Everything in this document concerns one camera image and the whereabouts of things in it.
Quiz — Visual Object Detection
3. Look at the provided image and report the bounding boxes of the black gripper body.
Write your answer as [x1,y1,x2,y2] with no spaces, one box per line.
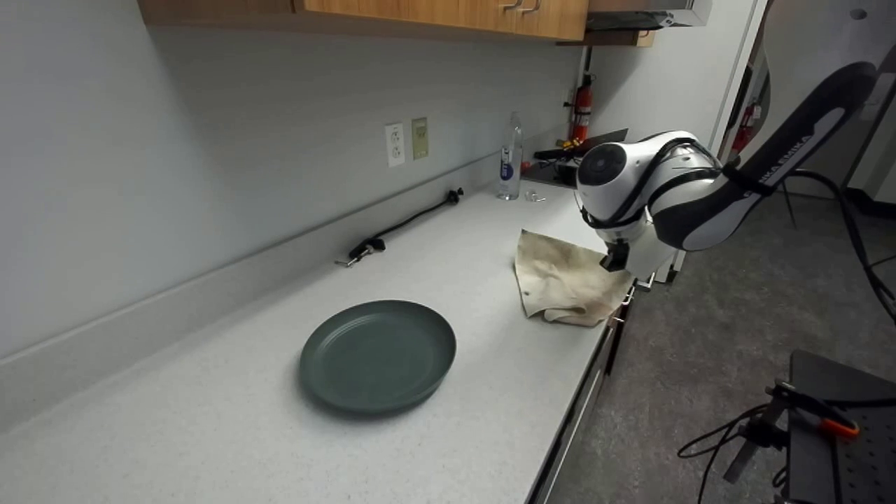
[600,237,630,271]

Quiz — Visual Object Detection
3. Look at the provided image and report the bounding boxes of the cream white cloth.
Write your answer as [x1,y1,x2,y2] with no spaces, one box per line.
[513,229,633,327]

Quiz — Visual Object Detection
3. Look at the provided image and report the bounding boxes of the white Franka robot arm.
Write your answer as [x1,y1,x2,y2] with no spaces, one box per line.
[576,62,875,275]

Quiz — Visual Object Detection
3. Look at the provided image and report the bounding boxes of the clear water bottle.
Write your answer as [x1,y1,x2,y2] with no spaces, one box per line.
[497,111,521,198]

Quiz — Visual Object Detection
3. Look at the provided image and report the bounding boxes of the red fire extinguisher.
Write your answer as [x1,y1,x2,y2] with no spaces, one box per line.
[569,46,594,142]

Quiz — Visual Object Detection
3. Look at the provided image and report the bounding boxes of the wooden upper cabinet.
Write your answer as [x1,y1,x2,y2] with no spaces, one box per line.
[136,0,588,41]

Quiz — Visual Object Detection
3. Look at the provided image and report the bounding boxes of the dark green plate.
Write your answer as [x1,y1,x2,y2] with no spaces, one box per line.
[296,300,457,417]

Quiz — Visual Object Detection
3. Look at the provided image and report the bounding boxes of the black stand with clamp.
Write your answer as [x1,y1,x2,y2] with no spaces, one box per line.
[678,351,896,504]

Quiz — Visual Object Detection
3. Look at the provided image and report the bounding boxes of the beige wall switch plate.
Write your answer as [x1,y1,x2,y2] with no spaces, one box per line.
[412,118,429,159]

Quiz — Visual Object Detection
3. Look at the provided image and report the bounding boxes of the black power cord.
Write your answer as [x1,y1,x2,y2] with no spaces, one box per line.
[343,187,465,263]

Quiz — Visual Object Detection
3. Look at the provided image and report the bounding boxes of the white wall outlet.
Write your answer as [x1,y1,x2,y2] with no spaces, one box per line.
[383,123,406,167]

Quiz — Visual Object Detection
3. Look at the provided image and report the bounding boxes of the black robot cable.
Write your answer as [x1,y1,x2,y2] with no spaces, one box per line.
[786,167,896,324]

